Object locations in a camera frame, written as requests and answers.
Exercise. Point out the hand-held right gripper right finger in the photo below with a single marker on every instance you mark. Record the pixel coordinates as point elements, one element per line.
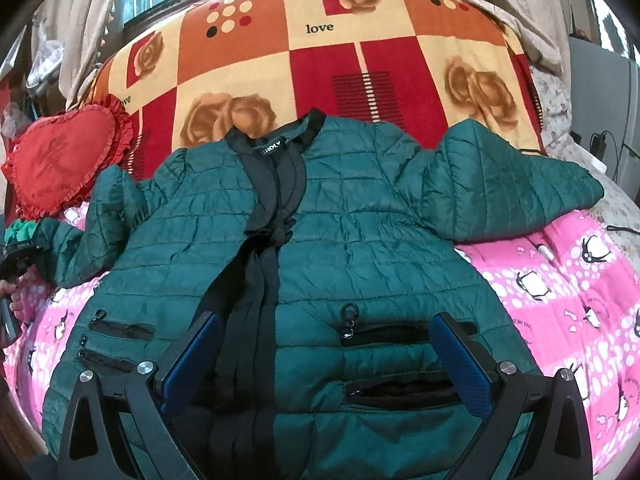
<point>460,360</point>

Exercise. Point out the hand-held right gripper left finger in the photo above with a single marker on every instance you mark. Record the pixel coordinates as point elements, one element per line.
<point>192,352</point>

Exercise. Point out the green quilted jacket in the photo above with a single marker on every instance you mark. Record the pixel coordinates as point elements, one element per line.
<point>350,240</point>

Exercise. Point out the green ruffled cloth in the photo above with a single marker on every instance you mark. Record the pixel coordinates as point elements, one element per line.
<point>20,230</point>

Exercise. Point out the pink penguin blanket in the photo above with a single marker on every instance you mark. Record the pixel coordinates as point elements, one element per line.
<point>550,300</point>

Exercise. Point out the red heart pillow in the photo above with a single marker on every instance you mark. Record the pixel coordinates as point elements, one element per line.
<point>55,155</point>

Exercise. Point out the white marker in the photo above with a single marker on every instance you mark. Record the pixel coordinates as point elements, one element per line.
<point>545,252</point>

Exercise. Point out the clear plastic bag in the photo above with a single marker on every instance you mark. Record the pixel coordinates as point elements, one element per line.
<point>47,57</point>

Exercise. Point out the beige curtain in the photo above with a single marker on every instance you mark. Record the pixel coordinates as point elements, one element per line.
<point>92,25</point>

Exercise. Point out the black charger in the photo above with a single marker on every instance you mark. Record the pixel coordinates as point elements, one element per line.
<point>602,142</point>

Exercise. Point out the grey board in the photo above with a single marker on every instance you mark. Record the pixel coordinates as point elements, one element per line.
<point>600,85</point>

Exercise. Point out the red orange rose blanket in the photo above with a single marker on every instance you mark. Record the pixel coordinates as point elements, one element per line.
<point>320,65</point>

